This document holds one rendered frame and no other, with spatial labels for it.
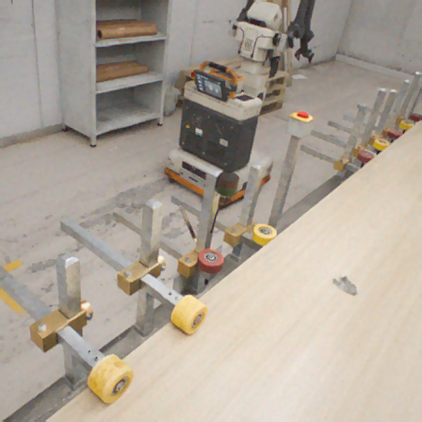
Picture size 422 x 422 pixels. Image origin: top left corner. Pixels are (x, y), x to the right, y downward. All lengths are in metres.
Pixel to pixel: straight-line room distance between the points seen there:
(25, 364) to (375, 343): 1.54
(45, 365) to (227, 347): 1.24
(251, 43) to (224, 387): 2.59
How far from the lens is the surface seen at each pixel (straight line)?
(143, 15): 4.45
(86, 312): 1.03
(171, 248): 1.38
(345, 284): 1.34
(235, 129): 2.96
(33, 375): 2.14
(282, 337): 1.13
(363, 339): 1.21
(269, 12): 3.22
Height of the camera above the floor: 1.72
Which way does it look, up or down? 33 degrees down
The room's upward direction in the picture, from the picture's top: 10 degrees clockwise
